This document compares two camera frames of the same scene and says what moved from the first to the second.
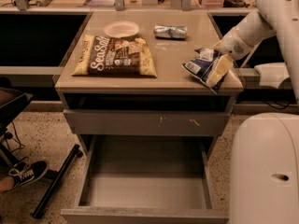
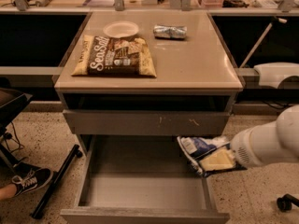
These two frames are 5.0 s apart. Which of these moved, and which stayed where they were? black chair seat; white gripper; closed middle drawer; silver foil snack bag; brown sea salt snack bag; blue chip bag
Moved: blue chip bag; white gripper
Stayed: black chair seat; silver foil snack bag; closed middle drawer; brown sea salt snack bag
